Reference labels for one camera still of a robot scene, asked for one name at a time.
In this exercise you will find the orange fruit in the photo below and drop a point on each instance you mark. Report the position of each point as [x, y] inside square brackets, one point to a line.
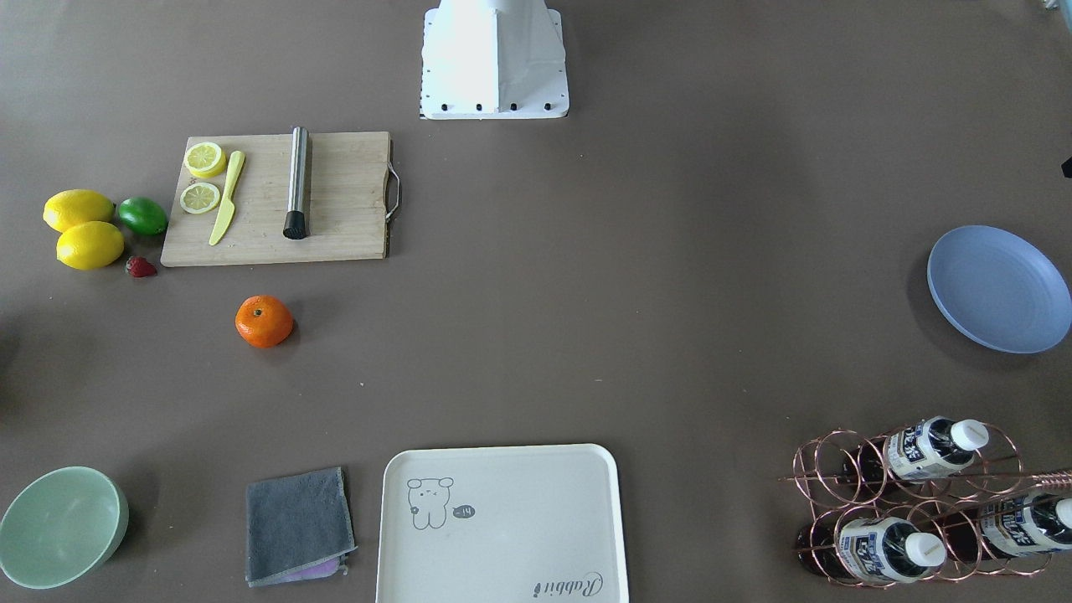
[263, 321]

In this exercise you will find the blue plate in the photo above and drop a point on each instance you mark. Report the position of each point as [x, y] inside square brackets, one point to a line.
[998, 290]

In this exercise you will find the wooden cutting board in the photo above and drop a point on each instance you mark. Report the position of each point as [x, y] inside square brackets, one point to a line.
[348, 177]

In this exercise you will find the cream rabbit tray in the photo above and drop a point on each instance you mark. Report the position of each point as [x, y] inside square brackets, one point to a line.
[502, 524]

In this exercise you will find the steel cylinder tool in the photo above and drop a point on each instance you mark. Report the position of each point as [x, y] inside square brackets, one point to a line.
[296, 225]

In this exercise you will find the yellow plastic knife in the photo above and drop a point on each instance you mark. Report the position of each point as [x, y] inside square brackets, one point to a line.
[227, 207]

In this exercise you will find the grey folded cloth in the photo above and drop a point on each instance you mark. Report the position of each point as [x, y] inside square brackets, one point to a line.
[297, 528]

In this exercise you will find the lower lemon slice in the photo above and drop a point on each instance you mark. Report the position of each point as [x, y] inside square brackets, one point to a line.
[199, 198]

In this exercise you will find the lemon slice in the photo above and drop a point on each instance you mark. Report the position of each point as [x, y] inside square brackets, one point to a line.
[199, 198]
[205, 160]

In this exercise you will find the upper lemon slice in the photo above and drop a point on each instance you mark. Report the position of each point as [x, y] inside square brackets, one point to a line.
[205, 160]

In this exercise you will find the red strawberry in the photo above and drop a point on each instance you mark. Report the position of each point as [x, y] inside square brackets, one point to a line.
[140, 267]

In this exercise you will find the green lime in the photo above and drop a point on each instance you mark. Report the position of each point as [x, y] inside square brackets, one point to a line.
[142, 216]

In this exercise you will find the upper drink bottle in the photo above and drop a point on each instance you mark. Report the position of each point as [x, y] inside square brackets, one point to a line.
[934, 448]

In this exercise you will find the drink bottle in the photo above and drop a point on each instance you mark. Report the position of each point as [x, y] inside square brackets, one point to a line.
[1022, 526]
[870, 551]
[934, 448]

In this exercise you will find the lower drink bottle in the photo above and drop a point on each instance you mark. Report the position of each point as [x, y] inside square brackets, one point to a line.
[870, 551]
[1022, 526]

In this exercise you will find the lower whole lemon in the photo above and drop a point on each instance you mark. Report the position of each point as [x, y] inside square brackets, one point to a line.
[90, 245]

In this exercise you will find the whole lemon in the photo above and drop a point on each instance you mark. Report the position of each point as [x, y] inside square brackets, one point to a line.
[90, 245]
[69, 208]

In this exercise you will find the upper whole lemon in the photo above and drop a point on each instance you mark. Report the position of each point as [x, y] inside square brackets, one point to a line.
[69, 208]

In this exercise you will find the green bowl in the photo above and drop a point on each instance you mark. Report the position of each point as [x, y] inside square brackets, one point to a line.
[62, 526]

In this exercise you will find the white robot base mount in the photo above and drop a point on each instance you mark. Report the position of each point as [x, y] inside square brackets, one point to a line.
[493, 60]

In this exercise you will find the copper wire bottle rack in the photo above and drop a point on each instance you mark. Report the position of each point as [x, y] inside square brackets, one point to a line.
[997, 473]

